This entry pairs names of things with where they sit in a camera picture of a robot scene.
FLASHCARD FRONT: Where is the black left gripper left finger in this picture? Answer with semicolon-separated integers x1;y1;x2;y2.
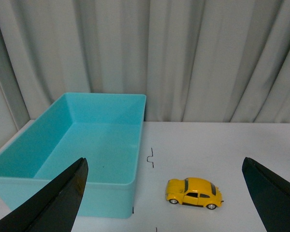
0;158;88;232

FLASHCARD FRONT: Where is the turquoise plastic storage bin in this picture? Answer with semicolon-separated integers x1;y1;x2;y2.
0;93;146;218

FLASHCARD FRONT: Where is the yellow beetle toy car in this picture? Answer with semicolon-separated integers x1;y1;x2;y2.
165;177;224;210

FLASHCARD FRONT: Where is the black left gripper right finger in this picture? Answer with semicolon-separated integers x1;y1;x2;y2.
242;157;290;232

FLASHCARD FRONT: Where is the grey pleated curtain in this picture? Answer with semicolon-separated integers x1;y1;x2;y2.
0;0;290;148

